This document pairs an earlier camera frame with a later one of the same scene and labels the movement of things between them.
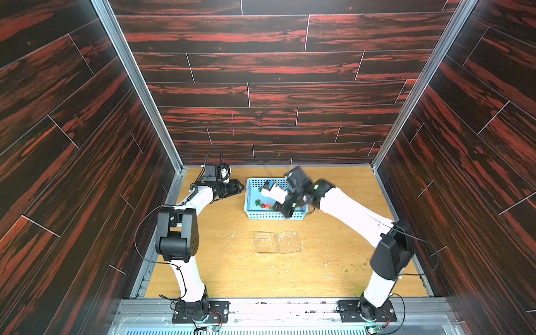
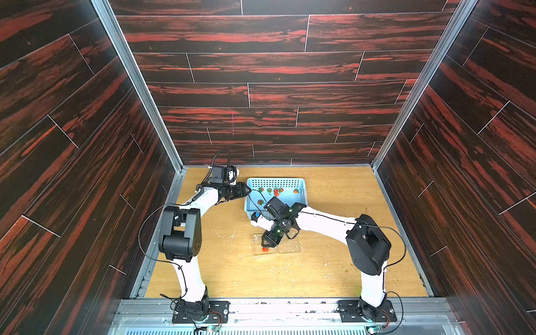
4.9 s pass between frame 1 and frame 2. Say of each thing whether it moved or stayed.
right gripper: moved
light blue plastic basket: stayed
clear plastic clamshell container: stayed
